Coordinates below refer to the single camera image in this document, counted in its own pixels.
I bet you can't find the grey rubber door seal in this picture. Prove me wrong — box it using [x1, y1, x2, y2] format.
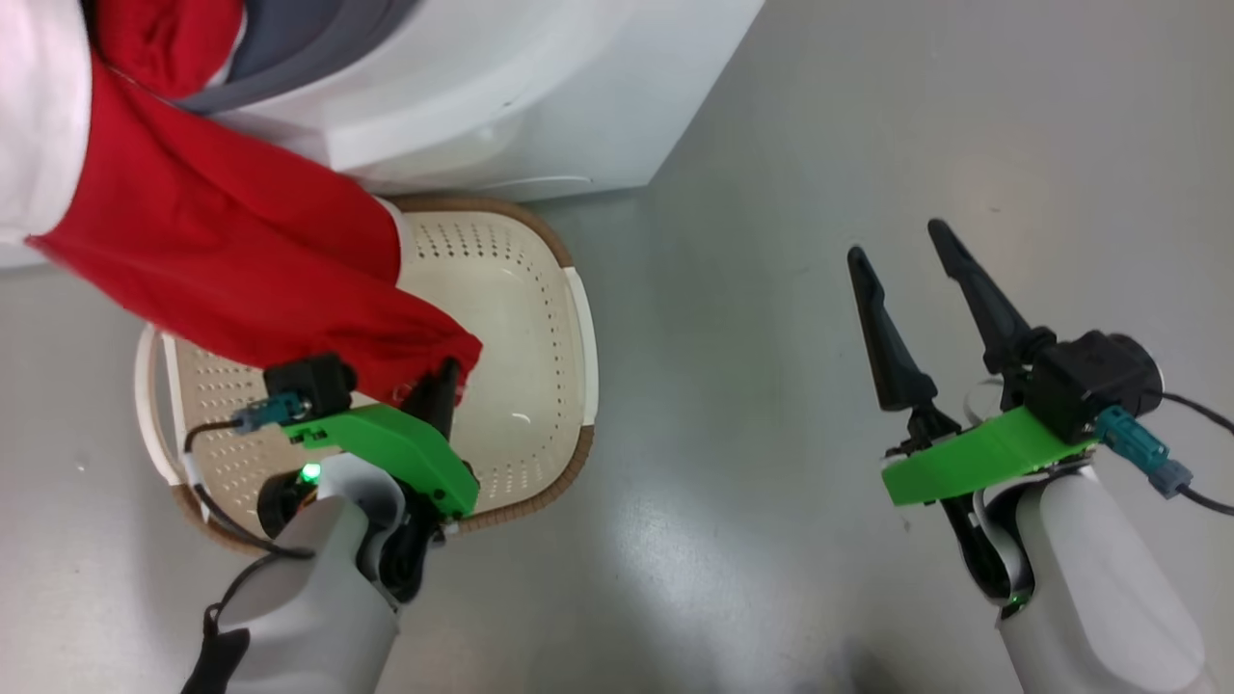
[178, 0, 416, 115]

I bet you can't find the red garment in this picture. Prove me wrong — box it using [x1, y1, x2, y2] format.
[24, 0, 483, 408]

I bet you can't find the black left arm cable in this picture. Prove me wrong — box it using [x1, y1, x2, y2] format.
[183, 419, 319, 560]

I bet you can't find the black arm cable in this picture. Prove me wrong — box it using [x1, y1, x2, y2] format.
[1157, 390, 1234, 517]
[183, 419, 319, 560]

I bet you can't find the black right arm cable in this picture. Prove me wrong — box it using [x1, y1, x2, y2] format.
[1157, 390, 1234, 517]

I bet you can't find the teal camera connector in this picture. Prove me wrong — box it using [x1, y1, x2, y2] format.
[1094, 405, 1194, 499]
[234, 393, 300, 433]

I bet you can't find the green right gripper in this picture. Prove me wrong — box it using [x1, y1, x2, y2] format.
[846, 219, 1100, 507]

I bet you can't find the teal right camera connector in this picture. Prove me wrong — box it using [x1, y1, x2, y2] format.
[1094, 405, 1194, 499]

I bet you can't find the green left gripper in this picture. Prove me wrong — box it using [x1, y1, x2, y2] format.
[284, 359, 480, 517]

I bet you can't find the teal left camera connector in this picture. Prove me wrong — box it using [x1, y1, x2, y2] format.
[234, 393, 300, 433]

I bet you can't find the white garment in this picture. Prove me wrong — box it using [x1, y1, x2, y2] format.
[0, 0, 94, 248]

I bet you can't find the cream plastic laundry basket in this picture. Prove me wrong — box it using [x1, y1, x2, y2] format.
[135, 196, 599, 555]

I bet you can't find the white washing machine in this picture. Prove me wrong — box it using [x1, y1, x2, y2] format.
[0, 0, 765, 271]

